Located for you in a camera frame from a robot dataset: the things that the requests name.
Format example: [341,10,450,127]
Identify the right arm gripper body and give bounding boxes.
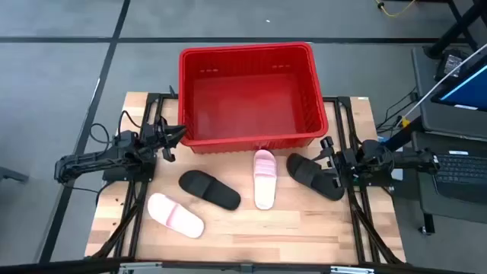
[333,147,361,180]

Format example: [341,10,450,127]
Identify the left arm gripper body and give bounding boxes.
[142,122,173,154]

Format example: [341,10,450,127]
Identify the black slide sandal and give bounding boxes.
[178,169,242,212]
[285,152,345,202]

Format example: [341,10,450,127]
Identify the pink slide sandal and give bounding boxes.
[146,193,205,240]
[253,148,279,211]

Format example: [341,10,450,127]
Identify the red plastic bin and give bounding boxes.
[177,41,329,155]

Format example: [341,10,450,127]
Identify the laptop computer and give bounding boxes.
[410,44,487,139]

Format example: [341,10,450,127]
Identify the black laptop keyboard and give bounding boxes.
[432,151,487,203]

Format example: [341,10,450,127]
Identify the blue screen monitor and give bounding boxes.
[431,62,487,112]

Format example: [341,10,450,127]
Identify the black power adapter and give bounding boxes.
[434,48,471,81]

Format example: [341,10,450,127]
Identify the black stand legs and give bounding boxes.
[423,0,487,60]

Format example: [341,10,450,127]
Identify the black metal mount frame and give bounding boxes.
[90,92,180,264]
[322,95,406,266]

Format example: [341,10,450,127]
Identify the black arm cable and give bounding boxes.
[88,110,142,147]

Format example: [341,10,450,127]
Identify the white cable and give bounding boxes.
[395,42,487,129]

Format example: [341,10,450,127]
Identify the yellow cable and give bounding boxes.
[374,0,418,18]

